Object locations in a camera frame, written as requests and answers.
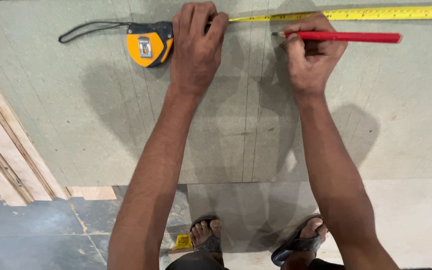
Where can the person's foot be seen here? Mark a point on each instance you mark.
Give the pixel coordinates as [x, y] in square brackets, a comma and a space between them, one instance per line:
[205, 228]
[313, 227]

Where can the stack of plywood boards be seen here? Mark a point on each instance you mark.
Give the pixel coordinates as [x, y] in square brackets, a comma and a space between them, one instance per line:
[9, 157]

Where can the person's right hand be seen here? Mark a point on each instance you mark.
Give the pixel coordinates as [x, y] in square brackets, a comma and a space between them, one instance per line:
[313, 63]

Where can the orange and black tape measure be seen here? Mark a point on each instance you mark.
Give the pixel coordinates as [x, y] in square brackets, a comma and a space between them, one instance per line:
[149, 47]

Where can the person's left foot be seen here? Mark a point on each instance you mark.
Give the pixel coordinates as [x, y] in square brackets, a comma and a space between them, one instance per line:
[205, 228]

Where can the black sandal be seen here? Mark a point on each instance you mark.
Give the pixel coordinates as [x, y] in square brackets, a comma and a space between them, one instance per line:
[294, 245]
[212, 245]

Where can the small yellow wedge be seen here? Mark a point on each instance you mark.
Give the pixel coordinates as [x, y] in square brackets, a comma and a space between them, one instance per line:
[182, 243]

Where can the person's dark shorts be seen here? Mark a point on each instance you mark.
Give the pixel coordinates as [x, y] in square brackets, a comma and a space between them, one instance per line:
[197, 263]

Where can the person's left hand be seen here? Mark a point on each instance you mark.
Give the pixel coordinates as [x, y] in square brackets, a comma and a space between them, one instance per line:
[195, 60]

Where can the person's right foot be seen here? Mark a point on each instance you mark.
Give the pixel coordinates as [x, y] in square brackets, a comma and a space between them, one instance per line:
[313, 227]

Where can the grey-green fibreboard sheet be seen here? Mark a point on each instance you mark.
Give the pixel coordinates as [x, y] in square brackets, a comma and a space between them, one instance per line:
[69, 112]

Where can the red carpenter pencil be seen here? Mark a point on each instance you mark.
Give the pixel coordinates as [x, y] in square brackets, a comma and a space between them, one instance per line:
[351, 36]

